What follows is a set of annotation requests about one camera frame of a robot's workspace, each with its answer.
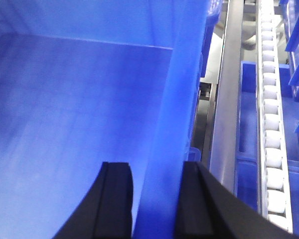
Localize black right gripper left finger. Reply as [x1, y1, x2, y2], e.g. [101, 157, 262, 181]
[54, 162, 134, 239]

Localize lower shelf blue bin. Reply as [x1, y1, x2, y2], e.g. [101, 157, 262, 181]
[234, 61, 299, 236]

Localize steel centre divider rail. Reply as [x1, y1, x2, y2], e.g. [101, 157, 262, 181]
[209, 0, 244, 193]

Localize large blue bin right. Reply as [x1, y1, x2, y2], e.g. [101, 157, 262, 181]
[280, 0, 299, 102]

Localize blue plastic bin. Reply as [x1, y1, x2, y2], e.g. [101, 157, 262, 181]
[0, 0, 222, 239]

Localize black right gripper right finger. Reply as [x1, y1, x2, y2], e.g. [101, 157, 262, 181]
[174, 161, 297, 239]

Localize white roller track right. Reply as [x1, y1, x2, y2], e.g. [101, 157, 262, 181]
[256, 0, 293, 233]

